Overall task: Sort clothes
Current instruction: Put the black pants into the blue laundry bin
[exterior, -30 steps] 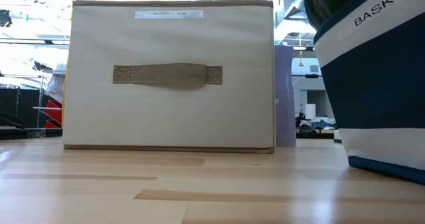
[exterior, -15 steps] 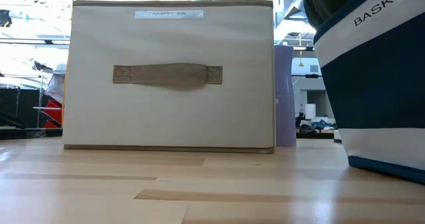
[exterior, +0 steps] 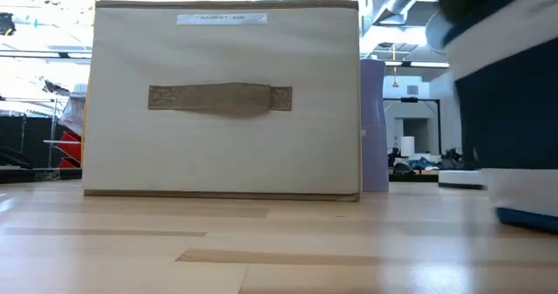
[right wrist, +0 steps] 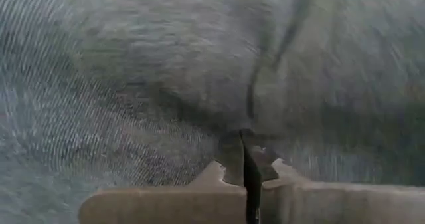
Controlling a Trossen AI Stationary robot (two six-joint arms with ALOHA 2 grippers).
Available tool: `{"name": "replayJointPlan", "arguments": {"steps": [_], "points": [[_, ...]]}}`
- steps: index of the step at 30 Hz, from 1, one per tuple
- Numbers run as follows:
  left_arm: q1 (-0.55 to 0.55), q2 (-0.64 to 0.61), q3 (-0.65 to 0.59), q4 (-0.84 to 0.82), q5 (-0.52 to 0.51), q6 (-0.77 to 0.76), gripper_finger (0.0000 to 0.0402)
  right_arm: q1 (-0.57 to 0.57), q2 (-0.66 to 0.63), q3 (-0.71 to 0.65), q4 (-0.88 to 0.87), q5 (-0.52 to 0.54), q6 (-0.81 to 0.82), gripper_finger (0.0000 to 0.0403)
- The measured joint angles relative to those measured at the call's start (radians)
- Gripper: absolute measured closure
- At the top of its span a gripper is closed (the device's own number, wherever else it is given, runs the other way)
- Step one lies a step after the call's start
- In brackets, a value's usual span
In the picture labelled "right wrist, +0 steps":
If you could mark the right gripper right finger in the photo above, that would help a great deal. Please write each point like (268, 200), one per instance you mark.
(332, 205)

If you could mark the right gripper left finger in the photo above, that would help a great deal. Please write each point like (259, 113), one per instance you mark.
(166, 205)

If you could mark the dark navy garment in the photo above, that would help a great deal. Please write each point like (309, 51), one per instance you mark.
(166, 67)

